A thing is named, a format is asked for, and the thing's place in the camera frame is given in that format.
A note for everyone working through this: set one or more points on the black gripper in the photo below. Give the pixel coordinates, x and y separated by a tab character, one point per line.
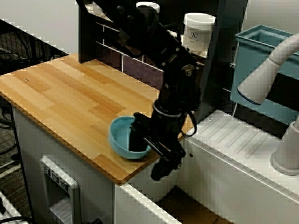
163	133

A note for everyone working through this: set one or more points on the light blue ceramic bowl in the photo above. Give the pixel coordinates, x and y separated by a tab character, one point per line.
119	135

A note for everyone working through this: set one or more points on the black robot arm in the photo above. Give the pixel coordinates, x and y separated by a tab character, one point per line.
158	42

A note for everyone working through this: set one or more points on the white toy kitchen sink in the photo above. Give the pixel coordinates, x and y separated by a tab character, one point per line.
233	163

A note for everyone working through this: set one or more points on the white dishwasher panel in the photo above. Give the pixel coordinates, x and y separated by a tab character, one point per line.
70	186

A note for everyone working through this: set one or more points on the dark tile backsplash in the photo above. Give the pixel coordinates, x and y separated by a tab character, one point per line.
140	70

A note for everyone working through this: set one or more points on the wooden kitchen countertop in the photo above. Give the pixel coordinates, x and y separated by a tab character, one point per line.
70	98

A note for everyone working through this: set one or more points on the white kitchen cabinet body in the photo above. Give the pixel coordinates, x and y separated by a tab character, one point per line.
30	140

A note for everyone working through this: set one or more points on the white labelled plastic jar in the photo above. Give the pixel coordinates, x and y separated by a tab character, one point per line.
198	32

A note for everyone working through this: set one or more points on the grey toy faucet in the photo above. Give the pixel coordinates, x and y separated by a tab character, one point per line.
261	79

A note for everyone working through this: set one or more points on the teal plastic box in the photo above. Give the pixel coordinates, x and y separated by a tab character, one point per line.
247	46

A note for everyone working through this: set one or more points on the black kitchen frame post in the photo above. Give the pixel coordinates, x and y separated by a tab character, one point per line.
86	39
219	58

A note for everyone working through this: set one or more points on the aluminium frame rail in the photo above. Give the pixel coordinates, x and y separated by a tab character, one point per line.
9	210

